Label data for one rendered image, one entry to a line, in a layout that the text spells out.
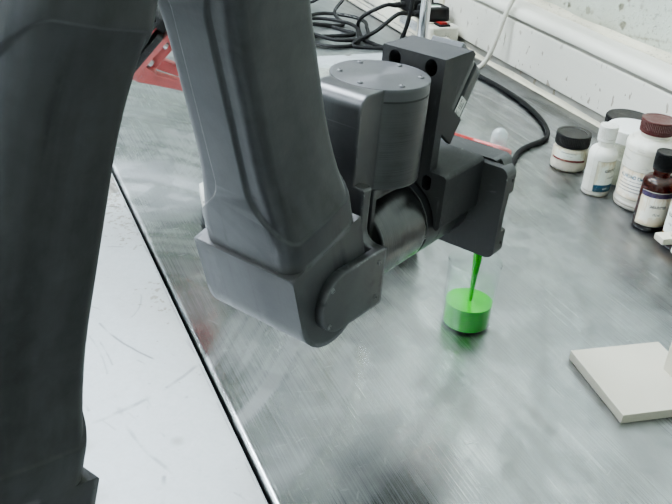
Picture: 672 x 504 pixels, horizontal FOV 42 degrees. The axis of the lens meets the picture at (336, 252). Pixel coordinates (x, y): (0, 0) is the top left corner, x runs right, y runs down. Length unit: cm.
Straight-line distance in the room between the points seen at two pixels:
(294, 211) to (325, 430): 24
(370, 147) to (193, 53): 14
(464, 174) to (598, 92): 69
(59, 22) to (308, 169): 16
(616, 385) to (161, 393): 34
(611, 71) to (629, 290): 43
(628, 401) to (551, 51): 72
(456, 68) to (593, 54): 72
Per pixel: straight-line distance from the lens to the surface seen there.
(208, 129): 39
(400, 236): 51
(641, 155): 97
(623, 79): 118
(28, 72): 28
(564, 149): 105
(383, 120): 47
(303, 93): 39
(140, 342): 69
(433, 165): 53
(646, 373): 72
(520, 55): 136
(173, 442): 60
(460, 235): 59
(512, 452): 62
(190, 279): 77
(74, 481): 36
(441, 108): 52
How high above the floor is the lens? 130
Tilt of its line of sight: 29 degrees down
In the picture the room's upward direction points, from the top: 5 degrees clockwise
